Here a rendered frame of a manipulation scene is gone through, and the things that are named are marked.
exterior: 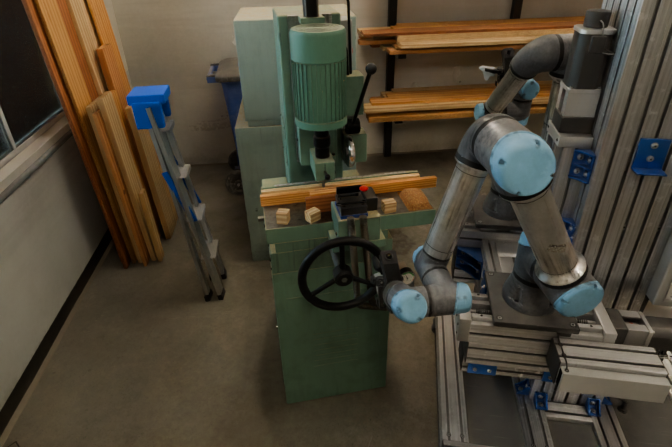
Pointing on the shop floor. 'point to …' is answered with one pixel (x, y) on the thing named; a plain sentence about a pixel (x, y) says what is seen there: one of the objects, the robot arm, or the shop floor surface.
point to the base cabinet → (328, 339)
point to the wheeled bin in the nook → (227, 71)
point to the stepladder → (147, 97)
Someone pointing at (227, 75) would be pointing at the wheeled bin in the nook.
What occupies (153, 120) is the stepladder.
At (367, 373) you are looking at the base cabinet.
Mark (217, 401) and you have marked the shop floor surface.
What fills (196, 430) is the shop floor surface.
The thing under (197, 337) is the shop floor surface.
